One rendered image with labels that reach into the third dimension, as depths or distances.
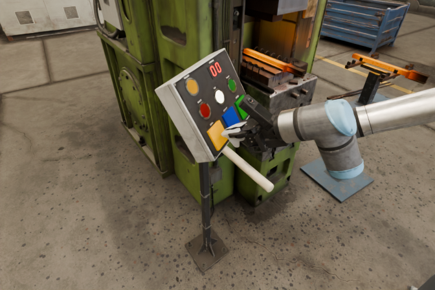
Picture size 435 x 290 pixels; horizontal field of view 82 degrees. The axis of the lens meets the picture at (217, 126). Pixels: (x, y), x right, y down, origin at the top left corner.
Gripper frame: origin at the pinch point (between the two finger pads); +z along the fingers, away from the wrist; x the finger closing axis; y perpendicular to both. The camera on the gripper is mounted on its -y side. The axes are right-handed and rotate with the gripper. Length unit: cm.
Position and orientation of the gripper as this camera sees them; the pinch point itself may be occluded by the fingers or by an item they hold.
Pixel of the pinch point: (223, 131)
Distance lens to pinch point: 81.1
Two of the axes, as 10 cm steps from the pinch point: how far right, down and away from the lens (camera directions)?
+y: 4.4, 8.4, 3.2
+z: -7.6, 1.6, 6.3
